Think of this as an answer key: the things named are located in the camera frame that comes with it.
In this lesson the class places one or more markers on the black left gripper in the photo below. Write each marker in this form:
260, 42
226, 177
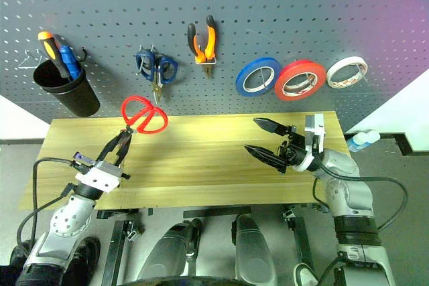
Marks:
119, 167

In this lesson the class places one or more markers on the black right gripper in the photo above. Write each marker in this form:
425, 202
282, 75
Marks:
295, 150

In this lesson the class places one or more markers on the large red tape roll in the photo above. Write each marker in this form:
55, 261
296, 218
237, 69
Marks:
279, 85

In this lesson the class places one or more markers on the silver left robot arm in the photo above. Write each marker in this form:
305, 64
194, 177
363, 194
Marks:
67, 222

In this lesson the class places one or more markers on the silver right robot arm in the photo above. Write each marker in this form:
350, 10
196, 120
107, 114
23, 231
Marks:
352, 199

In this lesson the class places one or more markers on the black plastic cup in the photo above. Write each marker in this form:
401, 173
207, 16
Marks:
80, 98

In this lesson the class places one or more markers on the blue tape roll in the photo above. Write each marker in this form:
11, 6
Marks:
239, 80

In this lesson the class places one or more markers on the clear plastic bottle blue label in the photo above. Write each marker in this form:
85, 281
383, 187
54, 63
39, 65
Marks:
372, 136
357, 142

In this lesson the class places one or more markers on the black metal crossbar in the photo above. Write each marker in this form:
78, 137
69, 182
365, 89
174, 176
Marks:
218, 212

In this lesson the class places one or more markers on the white tape roll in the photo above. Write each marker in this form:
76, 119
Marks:
330, 78

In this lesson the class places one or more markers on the black cup hook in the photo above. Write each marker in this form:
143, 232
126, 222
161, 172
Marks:
84, 54

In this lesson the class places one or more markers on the metal double peg hook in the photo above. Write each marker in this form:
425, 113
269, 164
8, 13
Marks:
142, 48

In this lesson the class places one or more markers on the dark rounded shape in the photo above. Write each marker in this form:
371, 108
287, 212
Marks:
171, 249
254, 252

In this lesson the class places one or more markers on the white rimmed black shoe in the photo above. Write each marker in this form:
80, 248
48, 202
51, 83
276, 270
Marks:
303, 276

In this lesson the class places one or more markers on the dark grey perforated pegboard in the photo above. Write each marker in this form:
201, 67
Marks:
214, 4

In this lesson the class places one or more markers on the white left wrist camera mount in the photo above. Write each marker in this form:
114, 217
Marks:
99, 177

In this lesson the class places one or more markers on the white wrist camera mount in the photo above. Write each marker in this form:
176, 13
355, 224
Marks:
99, 177
315, 125

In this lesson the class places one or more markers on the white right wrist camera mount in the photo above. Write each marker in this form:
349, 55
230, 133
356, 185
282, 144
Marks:
315, 125

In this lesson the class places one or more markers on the small black bracket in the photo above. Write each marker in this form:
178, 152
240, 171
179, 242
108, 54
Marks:
151, 212

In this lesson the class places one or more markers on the black table leg frame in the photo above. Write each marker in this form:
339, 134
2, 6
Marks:
301, 239
115, 249

